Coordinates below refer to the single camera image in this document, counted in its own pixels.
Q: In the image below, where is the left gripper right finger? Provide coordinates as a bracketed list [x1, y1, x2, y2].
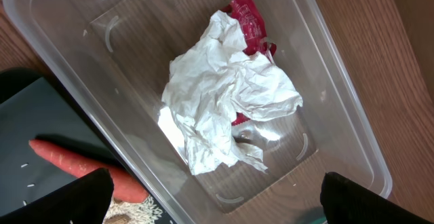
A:
[320, 172, 431, 224]

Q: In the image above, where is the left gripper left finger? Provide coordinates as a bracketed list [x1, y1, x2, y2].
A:
[1, 168, 114, 224]

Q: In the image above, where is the orange carrot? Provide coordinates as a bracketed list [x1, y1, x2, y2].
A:
[28, 139, 150, 203]

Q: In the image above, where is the white napkin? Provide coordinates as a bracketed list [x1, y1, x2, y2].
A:
[161, 10, 303, 175]

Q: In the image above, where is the red snack wrapper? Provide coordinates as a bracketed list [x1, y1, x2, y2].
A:
[222, 0, 277, 127]

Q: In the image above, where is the pile of rice and peanuts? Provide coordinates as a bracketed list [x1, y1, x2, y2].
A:
[103, 194, 164, 223]

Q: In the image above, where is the black plastic tray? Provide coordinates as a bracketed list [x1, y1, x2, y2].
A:
[1, 68, 121, 214]

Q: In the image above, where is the clear plastic bin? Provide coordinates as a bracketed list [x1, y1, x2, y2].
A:
[3, 0, 393, 223]

